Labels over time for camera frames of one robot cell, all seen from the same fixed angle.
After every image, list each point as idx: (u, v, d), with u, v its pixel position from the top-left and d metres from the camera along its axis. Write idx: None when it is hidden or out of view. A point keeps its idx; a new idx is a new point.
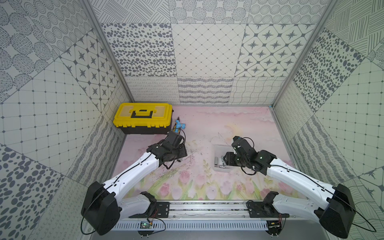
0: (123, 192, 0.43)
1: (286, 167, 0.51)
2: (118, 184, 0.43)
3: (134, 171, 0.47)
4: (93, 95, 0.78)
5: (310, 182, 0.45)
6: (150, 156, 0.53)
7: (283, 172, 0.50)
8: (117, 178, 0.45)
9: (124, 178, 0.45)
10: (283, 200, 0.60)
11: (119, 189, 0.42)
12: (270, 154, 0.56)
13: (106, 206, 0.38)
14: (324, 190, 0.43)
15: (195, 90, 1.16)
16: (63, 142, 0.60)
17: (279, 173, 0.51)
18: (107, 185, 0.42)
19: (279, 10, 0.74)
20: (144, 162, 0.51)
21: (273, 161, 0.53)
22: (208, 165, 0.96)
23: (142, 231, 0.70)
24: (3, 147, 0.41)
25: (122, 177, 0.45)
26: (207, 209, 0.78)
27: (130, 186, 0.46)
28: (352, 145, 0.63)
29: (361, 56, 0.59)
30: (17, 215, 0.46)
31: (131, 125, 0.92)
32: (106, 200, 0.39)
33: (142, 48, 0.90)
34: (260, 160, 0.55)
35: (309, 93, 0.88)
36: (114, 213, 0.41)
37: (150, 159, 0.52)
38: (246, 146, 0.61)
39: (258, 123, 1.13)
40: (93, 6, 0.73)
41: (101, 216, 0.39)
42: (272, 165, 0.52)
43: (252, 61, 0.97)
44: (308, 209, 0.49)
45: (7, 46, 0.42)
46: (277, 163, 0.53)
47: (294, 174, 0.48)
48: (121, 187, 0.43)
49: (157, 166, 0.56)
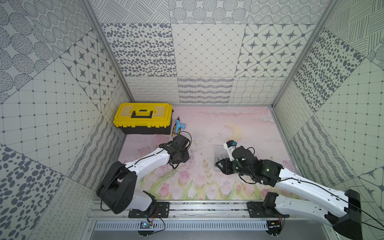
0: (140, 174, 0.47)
1: (295, 178, 0.48)
2: (137, 166, 0.48)
3: (151, 158, 0.53)
4: (93, 95, 0.78)
5: (323, 192, 0.44)
6: (162, 150, 0.59)
7: (295, 184, 0.47)
8: (136, 161, 0.50)
9: (142, 162, 0.50)
10: (287, 203, 0.60)
11: (140, 169, 0.47)
12: (276, 164, 0.53)
13: (128, 181, 0.42)
14: (338, 200, 0.42)
15: (195, 90, 1.16)
16: (63, 142, 0.60)
17: (290, 185, 0.48)
18: (128, 165, 0.47)
19: (279, 10, 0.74)
20: (159, 153, 0.57)
21: (280, 174, 0.50)
22: (208, 165, 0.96)
23: (142, 231, 0.70)
24: (3, 147, 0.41)
25: (140, 161, 0.50)
26: (207, 209, 0.78)
27: (145, 170, 0.50)
28: (352, 145, 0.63)
29: (361, 56, 0.59)
30: (18, 215, 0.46)
31: (131, 125, 0.92)
32: (127, 177, 0.43)
33: (142, 48, 0.90)
34: (267, 173, 0.51)
35: (309, 93, 0.88)
36: (131, 193, 0.44)
37: (163, 152, 0.58)
38: (250, 157, 0.55)
39: (258, 123, 1.13)
40: (93, 6, 0.73)
41: (121, 192, 0.42)
42: (282, 179, 0.49)
43: (252, 61, 0.97)
44: (317, 213, 0.50)
45: (7, 47, 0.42)
46: (285, 175, 0.49)
47: (306, 185, 0.46)
48: (140, 169, 0.47)
49: (166, 161, 0.60)
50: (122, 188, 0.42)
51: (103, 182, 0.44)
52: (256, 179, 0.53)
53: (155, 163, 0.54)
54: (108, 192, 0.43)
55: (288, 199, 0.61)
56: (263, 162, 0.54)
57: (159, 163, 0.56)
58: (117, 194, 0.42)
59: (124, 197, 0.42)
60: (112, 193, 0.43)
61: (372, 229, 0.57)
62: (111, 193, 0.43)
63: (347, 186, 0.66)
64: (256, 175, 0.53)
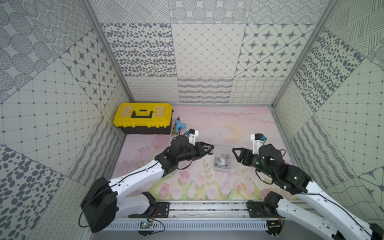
0: (124, 194, 0.44)
1: (323, 195, 0.45)
2: (122, 185, 0.44)
3: (141, 174, 0.49)
4: (93, 95, 0.78)
5: (348, 217, 0.42)
6: (156, 164, 0.54)
7: (321, 201, 0.44)
8: (123, 178, 0.46)
9: (129, 180, 0.46)
10: (291, 209, 0.60)
11: (122, 190, 0.43)
12: (304, 175, 0.48)
13: (107, 204, 0.39)
14: (361, 230, 0.40)
15: (194, 89, 1.16)
16: (63, 142, 0.60)
17: (316, 202, 0.45)
18: (112, 183, 0.44)
19: (279, 10, 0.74)
20: (150, 169, 0.52)
21: (308, 186, 0.46)
22: (208, 165, 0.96)
23: (142, 231, 0.70)
24: (3, 147, 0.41)
25: (127, 178, 0.46)
26: (207, 209, 0.78)
27: (133, 188, 0.47)
28: (351, 145, 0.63)
29: (361, 56, 0.59)
30: (17, 215, 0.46)
31: (131, 125, 0.92)
32: (107, 199, 0.40)
33: (143, 48, 0.90)
34: (294, 180, 0.47)
35: (309, 93, 0.88)
36: (111, 213, 0.41)
37: (156, 168, 0.53)
38: (280, 158, 0.51)
39: (258, 123, 1.13)
40: (93, 6, 0.73)
41: (99, 214, 0.39)
42: (309, 192, 0.45)
43: (252, 61, 0.97)
44: (323, 229, 0.50)
45: (7, 46, 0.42)
46: (313, 189, 0.46)
47: (332, 205, 0.44)
48: (124, 188, 0.44)
49: (161, 177, 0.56)
50: (100, 209, 0.40)
51: (86, 197, 0.43)
52: (277, 183, 0.50)
53: (145, 180, 0.50)
54: (88, 208, 0.42)
55: (293, 206, 0.60)
56: (288, 167, 0.51)
57: (151, 179, 0.53)
58: (96, 214, 0.40)
59: (103, 217, 0.40)
60: (91, 210, 0.42)
61: None
62: (91, 210, 0.42)
63: (347, 186, 0.66)
64: (280, 178, 0.50)
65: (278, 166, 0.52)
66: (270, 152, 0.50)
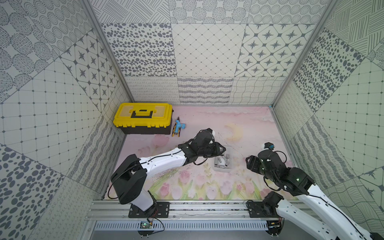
0: (151, 172, 0.47)
1: (324, 199, 0.45)
2: (151, 164, 0.47)
3: (166, 157, 0.52)
4: (93, 95, 0.78)
5: (348, 223, 0.42)
6: (180, 151, 0.57)
7: (321, 204, 0.44)
8: (151, 158, 0.49)
9: (156, 161, 0.49)
10: (291, 210, 0.59)
11: (151, 168, 0.46)
12: (307, 177, 0.49)
13: (138, 177, 0.42)
14: (361, 238, 0.40)
15: (194, 89, 1.16)
16: (63, 142, 0.60)
17: (316, 205, 0.45)
18: (142, 161, 0.47)
19: (279, 10, 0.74)
20: (175, 155, 0.55)
21: (309, 189, 0.46)
22: (208, 165, 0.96)
23: (143, 231, 0.70)
24: (3, 147, 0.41)
25: (155, 159, 0.49)
26: (207, 209, 0.78)
27: (159, 169, 0.50)
28: (352, 145, 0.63)
29: (361, 56, 0.59)
30: (17, 215, 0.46)
31: (131, 125, 0.92)
32: (139, 173, 0.43)
33: (143, 48, 0.90)
34: (296, 182, 0.47)
35: (309, 93, 0.88)
36: (139, 188, 0.44)
37: (180, 154, 0.56)
38: (277, 160, 0.53)
39: (258, 123, 1.13)
40: (93, 6, 0.73)
41: (130, 186, 0.42)
42: (310, 194, 0.46)
43: (252, 61, 0.97)
44: (322, 233, 0.50)
45: (7, 46, 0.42)
46: (314, 192, 0.46)
47: (332, 210, 0.43)
48: (152, 167, 0.46)
49: (183, 164, 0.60)
50: (131, 182, 0.43)
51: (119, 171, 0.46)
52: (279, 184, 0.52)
53: (170, 163, 0.53)
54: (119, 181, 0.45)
55: (293, 208, 0.60)
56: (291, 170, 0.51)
57: (174, 165, 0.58)
58: (126, 186, 0.43)
59: (132, 191, 0.43)
60: (122, 183, 0.45)
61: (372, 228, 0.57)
62: (121, 182, 0.45)
63: (347, 186, 0.66)
64: (280, 179, 0.51)
65: (276, 167, 0.53)
66: (267, 154, 0.54)
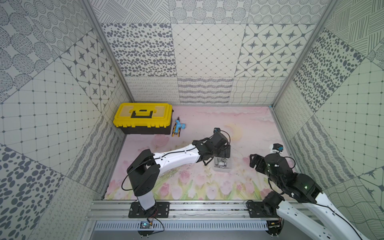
0: (165, 168, 0.48)
1: (331, 208, 0.45)
2: (164, 160, 0.47)
3: (180, 154, 0.52)
4: (93, 95, 0.78)
5: (352, 232, 0.42)
6: (194, 149, 0.56)
7: (329, 214, 0.44)
8: (165, 154, 0.49)
9: (170, 157, 0.49)
10: (292, 212, 0.60)
11: (164, 165, 0.47)
12: (315, 185, 0.47)
13: (151, 173, 0.43)
14: None
15: (194, 89, 1.16)
16: (63, 142, 0.60)
17: (321, 212, 0.45)
18: (156, 156, 0.48)
19: (279, 10, 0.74)
20: (188, 152, 0.54)
21: (318, 197, 0.46)
22: (208, 165, 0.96)
23: (143, 231, 0.70)
24: (3, 147, 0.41)
25: (168, 155, 0.50)
26: (207, 209, 0.78)
27: (172, 165, 0.50)
28: (351, 145, 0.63)
29: (361, 56, 0.59)
30: (17, 215, 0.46)
31: (131, 125, 0.92)
32: (152, 169, 0.43)
33: (143, 48, 0.90)
34: (303, 188, 0.47)
35: (309, 93, 0.88)
36: (152, 182, 0.45)
37: (194, 151, 0.55)
38: (284, 166, 0.52)
39: (258, 123, 1.13)
40: (93, 6, 0.73)
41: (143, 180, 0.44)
42: (318, 203, 0.45)
43: (252, 61, 0.97)
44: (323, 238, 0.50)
45: (7, 46, 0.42)
46: (322, 201, 0.45)
47: (339, 219, 0.43)
48: (165, 164, 0.47)
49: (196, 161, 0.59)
50: (144, 177, 0.44)
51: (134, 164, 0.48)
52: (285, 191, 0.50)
53: (183, 160, 0.53)
54: (133, 173, 0.47)
55: (294, 210, 0.60)
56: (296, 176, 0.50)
57: (188, 161, 0.55)
58: (140, 180, 0.44)
59: (145, 185, 0.44)
60: (136, 176, 0.47)
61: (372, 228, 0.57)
62: (135, 176, 0.47)
63: (347, 186, 0.66)
64: (287, 186, 0.49)
65: (284, 173, 0.52)
66: (275, 160, 0.52)
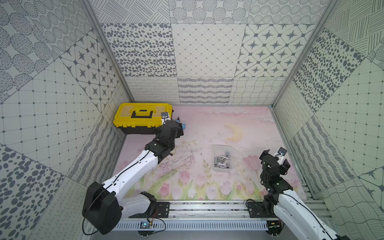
0: (122, 192, 0.43)
1: (297, 199, 0.54)
2: (118, 184, 0.43)
3: (134, 168, 0.48)
4: (93, 95, 0.78)
5: (313, 219, 0.48)
6: (148, 153, 0.53)
7: (292, 201, 0.54)
8: (117, 177, 0.44)
9: (124, 177, 0.45)
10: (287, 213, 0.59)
11: (119, 188, 0.42)
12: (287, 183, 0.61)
13: (108, 204, 0.38)
14: (324, 232, 0.44)
15: (195, 89, 1.15)
16: (63, 142, 0.60)
17: (287, 202, 0.55)
18: (107, 185, 0.42)
19: (279, 10, 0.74)
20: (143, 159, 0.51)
21: (287, 191, 0.58)
22: (208, 165, 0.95)
23: (143, 231, 0.70)
24: (3, 147, 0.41)
25: (121, 176, 0.45)
26: (207, 209, 0.78)
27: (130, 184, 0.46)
28: (352, 145, 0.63)
29: (361, 56, 0.59)
30: (17, 215, 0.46)
31: (131, 125, 0.92)
32: (107, 199, 0.39)
33: (143, 48, 0.90)
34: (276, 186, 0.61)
35: (309, 94, 0.88)
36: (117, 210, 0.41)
37: (149, 156, 0.52)
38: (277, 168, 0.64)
39: (258, 123, 1.13)
40: (93, 6, 0.73)
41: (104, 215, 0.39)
42: (284, 193, 0.57)
43: (252, 61, 0.97)
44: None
45: (7, 46, 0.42)
46: (290, 194, 0.57)
47: (302, 207, 0.51)
48: (121, 186, 0.43)
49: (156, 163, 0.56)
50: (103, 212, 0.39)
51: (85, 204, 0.41)
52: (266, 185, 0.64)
53: (141, 171, 0.50)
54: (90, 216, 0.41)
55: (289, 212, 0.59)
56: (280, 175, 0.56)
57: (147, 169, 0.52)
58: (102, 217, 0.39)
59: (110, 218, 0.40)
60: (94, 219, 0.40)
61: (372, 228, 0.57)
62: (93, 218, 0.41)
63: (347, 186, 0.66)
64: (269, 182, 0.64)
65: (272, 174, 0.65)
66: (270, 161, 0.64)
